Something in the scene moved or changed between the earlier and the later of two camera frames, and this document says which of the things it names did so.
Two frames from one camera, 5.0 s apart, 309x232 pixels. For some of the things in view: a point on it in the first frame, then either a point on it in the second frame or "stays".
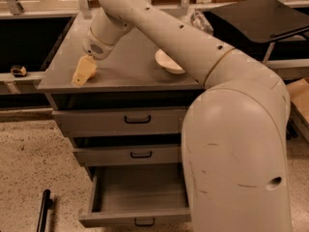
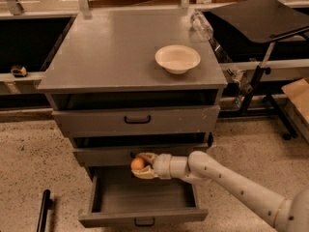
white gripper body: x=94 y=48 -> x=162 y=165
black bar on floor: x=47 y=204 stays
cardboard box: x=299 y=96 stays
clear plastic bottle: x=200 y=20 stays
